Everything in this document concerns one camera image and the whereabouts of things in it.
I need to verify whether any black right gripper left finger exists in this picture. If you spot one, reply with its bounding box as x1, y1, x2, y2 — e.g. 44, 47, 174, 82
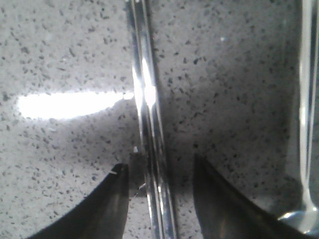
29, 163, 129, 239

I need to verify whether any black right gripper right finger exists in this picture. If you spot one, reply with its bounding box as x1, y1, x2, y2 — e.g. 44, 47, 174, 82
193, 154, 313, 239

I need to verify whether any steel chopstick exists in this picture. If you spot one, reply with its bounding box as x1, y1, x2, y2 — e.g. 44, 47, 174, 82
125, 0, 164, 239
134, 0, 177, 239

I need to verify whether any steel spoon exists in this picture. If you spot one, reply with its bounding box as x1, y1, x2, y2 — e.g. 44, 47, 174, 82
279, 0, 319, 239

